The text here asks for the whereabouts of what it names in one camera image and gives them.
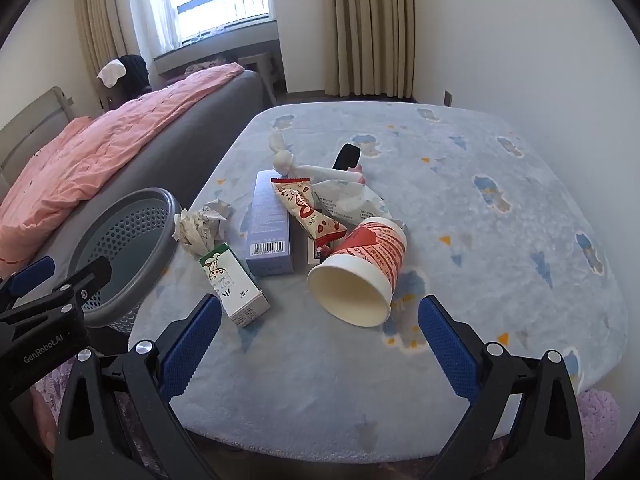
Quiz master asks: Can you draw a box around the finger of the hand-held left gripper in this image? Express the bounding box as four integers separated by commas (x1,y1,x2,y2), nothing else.
0,256,114,327
0,255,56,312

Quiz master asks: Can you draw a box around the grey perforated wastebasket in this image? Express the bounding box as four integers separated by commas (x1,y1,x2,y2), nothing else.
66,187,183,333

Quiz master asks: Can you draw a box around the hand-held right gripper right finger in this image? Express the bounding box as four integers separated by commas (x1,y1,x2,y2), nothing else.
417,295,586,480

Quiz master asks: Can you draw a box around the white printed wrapper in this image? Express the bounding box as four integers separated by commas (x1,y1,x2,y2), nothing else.
312,177,406,233

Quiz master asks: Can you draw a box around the dark chair with white cloth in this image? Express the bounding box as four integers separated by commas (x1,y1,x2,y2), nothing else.
117,54,151,106

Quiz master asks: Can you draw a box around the white stool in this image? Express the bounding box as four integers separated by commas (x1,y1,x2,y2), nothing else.
240,52,286,106

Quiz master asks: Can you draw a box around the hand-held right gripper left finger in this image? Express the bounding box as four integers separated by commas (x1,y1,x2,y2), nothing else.
52,294,223,480

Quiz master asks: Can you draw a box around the grey headboard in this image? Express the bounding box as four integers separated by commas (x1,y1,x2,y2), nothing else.
0,86,76,186

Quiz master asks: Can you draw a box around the white cloth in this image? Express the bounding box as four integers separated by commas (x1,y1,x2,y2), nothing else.
96,58,127,88

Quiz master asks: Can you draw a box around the purple fluffy cloth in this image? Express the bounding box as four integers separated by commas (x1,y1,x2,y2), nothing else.
30,360,76,411
575,389,621,480

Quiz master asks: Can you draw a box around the black strap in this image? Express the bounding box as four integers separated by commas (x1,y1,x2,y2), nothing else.
332,143,368,173

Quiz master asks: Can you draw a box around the grey windowsill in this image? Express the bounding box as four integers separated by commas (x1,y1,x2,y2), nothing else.
150,20,281,76

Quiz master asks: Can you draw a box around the green and white carton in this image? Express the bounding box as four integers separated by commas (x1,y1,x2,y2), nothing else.
198,242,271,328

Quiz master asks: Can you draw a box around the beige curtain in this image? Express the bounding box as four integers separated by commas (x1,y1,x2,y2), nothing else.
72,0,133,81
330,0,417,101

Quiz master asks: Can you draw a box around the light blue printed blanket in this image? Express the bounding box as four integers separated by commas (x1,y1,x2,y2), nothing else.
129,102,630,451

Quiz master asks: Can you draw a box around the red printed paper cup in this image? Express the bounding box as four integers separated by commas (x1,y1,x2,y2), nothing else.
306,216,408,328

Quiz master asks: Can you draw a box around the cream and red snack packet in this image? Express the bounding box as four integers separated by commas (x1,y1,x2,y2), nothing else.
270,176,348,248

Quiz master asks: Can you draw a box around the grey bed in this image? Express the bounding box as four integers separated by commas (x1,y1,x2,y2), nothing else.
0,67,268,286

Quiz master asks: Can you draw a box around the crumpled white paper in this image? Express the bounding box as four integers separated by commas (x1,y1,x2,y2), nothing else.
172,199,235,256

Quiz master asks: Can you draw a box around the long lavender box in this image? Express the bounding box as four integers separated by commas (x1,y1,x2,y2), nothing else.
240,170,296,277

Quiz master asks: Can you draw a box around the knotted white bag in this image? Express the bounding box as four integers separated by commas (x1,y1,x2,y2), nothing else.
267,130,368,186

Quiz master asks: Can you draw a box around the sheer white curtain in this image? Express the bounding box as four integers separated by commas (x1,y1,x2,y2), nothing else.
127,0,183,56

